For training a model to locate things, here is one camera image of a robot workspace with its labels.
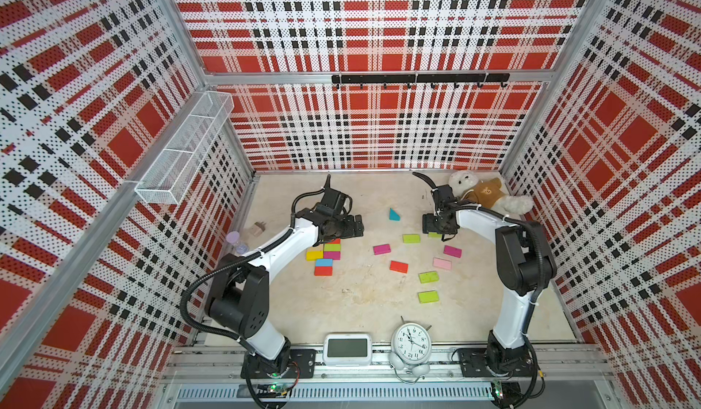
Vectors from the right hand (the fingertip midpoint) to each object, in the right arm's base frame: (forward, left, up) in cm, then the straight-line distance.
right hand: (438, 225), depth 99 cm
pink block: (-13, 0, -3) cm, 14 cm away
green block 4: (-18, +6, -3) cm, 20 cm away
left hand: (-7, +30, +9) cm, 32 cm away
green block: (-4, +10, -3) cm, 11 cm away
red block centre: (-14, +16, -3) cm, 22 cm away
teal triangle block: (+7, +16, -3) cm, 17 cm away
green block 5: (-25, +7, -3) cm, 26 cm away
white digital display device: (-41, +32, 0) cm, 52 cm away
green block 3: (-8, +39, -2) cm, 40 cm away
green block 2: (-7, +3, +5) cm, 9 cm away
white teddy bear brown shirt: (+15, -13, +4) cm, 21 cm away
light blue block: (-13, +41, -2) cm, 43 cm away
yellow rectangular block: (-10, +46, -3) cm, 47 cm away
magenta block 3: (-10, +39, -3) cm, 40 cm away
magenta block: (-8, +21, -2) cm, 23 cm away
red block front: (-16, +42, -4) cm, 45 cm away
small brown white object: (0, +68, -1) cm, 68 cm away
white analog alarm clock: (-39, +14, +1) cm, 42 cm away
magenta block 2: (-9, -5, -3) cm, 10 cm away
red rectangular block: (-5, +38, -2) cm, 39 cm away
